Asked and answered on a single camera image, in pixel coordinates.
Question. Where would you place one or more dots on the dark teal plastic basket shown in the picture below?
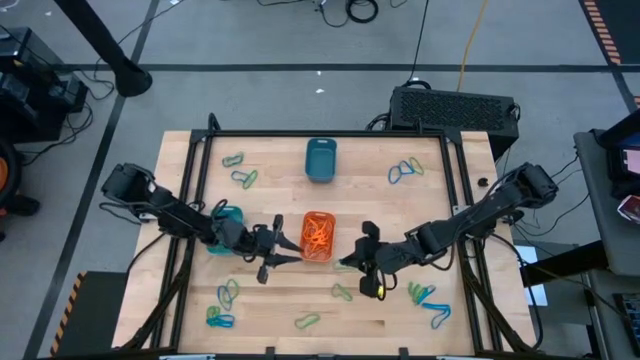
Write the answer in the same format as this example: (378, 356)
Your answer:
(320, 162)

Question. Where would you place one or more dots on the orange plastic basket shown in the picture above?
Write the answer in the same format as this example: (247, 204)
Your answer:
(334, 235)

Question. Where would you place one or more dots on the red white card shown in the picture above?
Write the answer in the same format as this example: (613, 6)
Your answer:
(631, 209)

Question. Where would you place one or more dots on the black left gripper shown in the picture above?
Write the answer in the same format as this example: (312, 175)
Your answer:
(250, 242)

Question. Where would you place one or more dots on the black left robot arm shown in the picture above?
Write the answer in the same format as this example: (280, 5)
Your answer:
(175, 220)

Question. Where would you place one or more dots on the grey desk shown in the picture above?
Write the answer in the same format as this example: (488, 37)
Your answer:
(592, 210)

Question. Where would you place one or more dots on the black monitor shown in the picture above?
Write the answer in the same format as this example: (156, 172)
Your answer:
(612, 135)

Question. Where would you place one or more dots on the black keyboard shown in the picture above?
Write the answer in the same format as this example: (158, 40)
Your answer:
(631, 320)

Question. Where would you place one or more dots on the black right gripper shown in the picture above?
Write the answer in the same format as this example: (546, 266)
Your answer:
(380, 257)

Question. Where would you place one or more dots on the black metal table frame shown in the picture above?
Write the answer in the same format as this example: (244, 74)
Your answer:
(325, 133)

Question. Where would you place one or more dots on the black equipment cart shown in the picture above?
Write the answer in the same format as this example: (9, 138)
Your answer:
(30, 105)

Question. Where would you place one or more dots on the small dark brown object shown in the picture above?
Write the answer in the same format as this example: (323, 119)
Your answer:
(483, 182)

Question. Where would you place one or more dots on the black pole stand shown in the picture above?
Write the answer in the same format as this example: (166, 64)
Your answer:
(100, 40)

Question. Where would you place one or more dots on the hazard-striped black mat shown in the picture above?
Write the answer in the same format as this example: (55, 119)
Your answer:
(625, 25)
(95, 315)

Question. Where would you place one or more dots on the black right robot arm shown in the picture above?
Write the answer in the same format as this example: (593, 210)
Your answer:
(465, 220)

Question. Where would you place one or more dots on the black and orange machine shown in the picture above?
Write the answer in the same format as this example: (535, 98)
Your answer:
(20, 205)

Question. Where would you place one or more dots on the black computer case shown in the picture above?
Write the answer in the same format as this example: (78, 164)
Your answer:
(450, 112)

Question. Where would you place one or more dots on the silver aluminium bar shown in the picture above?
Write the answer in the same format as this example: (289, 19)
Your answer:
(187, 357)

